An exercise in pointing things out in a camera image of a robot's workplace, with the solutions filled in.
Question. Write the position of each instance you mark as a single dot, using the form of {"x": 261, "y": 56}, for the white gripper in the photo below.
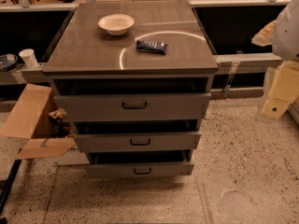
{"x": 287, "y": 34}

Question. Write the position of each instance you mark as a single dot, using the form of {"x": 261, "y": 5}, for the grey bottom drawer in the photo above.
{"x": 139, "y": 164}

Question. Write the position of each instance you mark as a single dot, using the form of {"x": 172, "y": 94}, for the grey drawer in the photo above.
{"x": 126, "y": 142}
{"x": 139, "y": 164}
{"x": 134, "y": 107}

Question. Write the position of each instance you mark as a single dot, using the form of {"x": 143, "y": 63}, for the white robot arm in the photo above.
{"x": 283, "y": 35}

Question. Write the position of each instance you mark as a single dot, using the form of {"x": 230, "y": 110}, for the grey top drawer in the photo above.
{"x": 134, "y": 107}

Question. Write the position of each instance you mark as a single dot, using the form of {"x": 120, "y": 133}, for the grey drawer cabinet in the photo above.
{"x": 90, "y": 61}

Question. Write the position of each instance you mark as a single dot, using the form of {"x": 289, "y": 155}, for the grey middle drawer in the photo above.
{"x": 126, "y": 142}

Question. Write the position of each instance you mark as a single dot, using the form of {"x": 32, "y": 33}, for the open cardboard box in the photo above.
{"x": 30, "y": 119}

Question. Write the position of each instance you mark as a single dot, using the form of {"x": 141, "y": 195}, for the dark blue snack packet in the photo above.
{"x": 151, "y": 46}

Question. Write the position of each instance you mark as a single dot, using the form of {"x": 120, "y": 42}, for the white bowl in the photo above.
{"x": 116, "y": 24}

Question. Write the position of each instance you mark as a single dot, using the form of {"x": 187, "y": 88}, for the white paper cup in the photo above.
{"x": 28, "y": 56}

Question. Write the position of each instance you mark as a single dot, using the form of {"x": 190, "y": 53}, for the dark round plate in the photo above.
{"x": 8, "y": 62}

